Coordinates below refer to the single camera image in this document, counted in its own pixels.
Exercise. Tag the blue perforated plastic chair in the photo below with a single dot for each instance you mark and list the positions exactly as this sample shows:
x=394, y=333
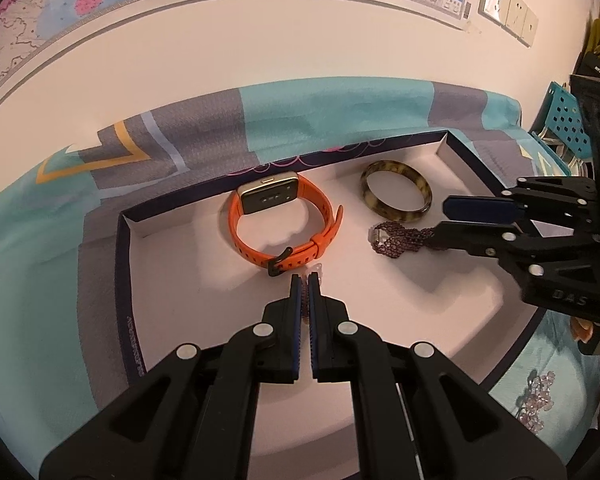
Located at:
x=562, y=117

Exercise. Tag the patterned teal tablecloth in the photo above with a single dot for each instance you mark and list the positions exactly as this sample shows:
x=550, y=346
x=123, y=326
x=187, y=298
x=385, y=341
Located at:
x=290, y=110

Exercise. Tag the person's right hand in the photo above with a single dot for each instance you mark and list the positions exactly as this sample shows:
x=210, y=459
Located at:
x=582, y=331

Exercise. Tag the orange smartwatch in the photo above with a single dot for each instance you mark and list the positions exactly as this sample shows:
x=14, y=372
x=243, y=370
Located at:
x=240, y=240

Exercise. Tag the dark blue jewelry box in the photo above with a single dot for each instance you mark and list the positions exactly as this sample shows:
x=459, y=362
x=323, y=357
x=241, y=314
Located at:
x=190, y=280

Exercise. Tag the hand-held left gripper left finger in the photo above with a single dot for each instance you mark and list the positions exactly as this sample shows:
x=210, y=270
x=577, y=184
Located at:
x=295, y=320

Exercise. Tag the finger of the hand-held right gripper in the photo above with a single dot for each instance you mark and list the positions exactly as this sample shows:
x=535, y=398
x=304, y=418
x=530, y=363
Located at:
x=475, y=209
x=470, y=240

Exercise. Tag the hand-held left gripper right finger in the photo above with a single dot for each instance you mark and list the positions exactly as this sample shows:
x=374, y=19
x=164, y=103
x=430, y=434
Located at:
x=316, y=320

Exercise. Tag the black handbag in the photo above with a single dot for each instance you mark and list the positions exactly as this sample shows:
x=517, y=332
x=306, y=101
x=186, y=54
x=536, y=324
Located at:
x=595, y=67

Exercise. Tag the tortoiseshell bangle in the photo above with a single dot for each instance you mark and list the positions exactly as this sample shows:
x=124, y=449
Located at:
x=415, y=214

